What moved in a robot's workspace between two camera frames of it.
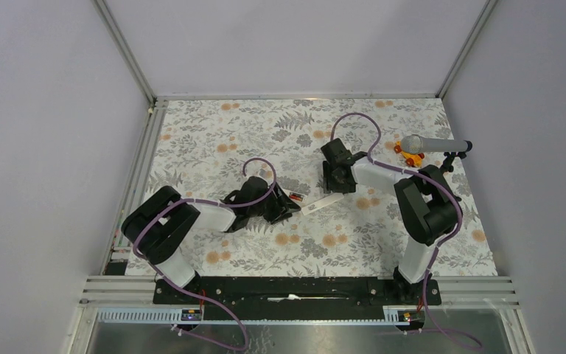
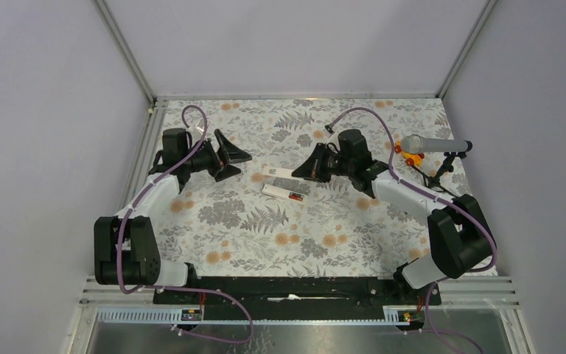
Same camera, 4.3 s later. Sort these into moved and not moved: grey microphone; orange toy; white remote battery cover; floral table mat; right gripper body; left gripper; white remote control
Moved: right gripper body; left gripper; white remote battery cover
Not moved: grey microphone; white remote control; floral table mat; orange toy
